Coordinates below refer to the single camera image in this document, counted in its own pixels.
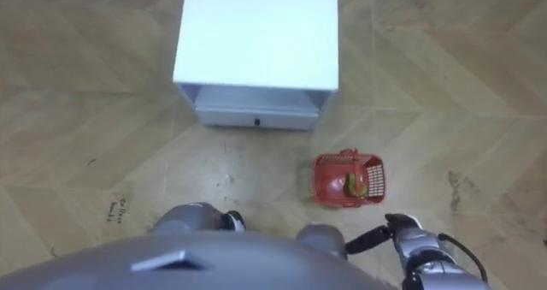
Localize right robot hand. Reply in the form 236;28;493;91
344;213;424;256

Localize green fruit soft toy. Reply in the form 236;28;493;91
344;172;368;198

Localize red plastic basket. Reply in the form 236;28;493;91
310;148;386;209

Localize robot legs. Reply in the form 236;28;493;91
149;202;348;260

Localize robot body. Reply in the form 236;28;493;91
0;231;397;290

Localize white cabinet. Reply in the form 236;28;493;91
172;0;340;132

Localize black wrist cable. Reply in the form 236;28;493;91
437;232;489;283

